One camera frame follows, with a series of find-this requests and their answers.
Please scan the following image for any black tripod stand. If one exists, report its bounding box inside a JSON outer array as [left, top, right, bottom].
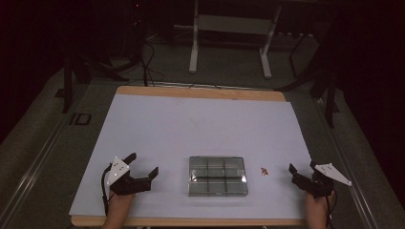
[[275, 18, 340, 129], [54, 47, 130, 115]]

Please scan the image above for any person's right hand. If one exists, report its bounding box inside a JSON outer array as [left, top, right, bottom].
[[305, 190, 336, 222]]

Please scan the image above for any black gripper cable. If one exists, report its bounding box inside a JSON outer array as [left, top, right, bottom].
[[325, 189, 337, 229], [100, 162, 114, 218]]

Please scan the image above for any pale table mat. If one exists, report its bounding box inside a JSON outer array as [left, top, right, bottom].
[[68, 93, 313, 220]]

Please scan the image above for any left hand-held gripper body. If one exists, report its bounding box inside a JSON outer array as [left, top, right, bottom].
[[105, 156, 141, 196]]

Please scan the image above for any person's left hand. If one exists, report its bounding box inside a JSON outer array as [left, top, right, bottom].
[[107, 191, 137, 219]]

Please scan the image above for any white metal desk frame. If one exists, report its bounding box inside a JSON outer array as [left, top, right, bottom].
[[174, 0, 283, 79]]

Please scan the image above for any metal floor rail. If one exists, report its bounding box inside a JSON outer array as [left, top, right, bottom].
[[0, 104, 80, 225], [313, 98, 381, 229]]

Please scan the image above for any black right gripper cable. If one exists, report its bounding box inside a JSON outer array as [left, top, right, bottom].
[[325, 189, 337, 229]]

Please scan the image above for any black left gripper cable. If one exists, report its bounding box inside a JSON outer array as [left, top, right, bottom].
[[100, 162, 114, 218]]

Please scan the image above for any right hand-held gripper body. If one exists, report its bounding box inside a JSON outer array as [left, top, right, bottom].
[[300, 162, 352, 199]]

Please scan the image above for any black floor cable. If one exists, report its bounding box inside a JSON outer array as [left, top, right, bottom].
[[139, 37, 166, 88]]

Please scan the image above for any clear plastic compartment box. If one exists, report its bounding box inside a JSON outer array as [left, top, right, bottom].
[[187, 156, 249, 198]]

